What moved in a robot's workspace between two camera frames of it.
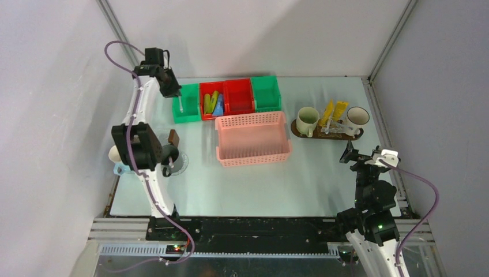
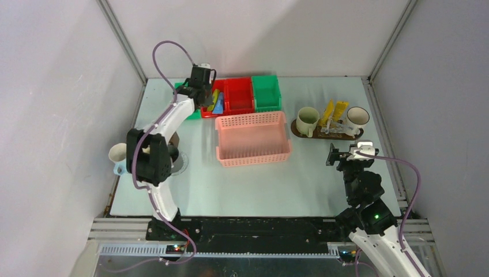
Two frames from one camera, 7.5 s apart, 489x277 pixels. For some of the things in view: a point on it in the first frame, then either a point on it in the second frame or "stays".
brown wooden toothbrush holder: (173, 138) stays
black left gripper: (174, 90) → (209, 100)
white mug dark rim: (357, 117) stays
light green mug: (307, 119) stays
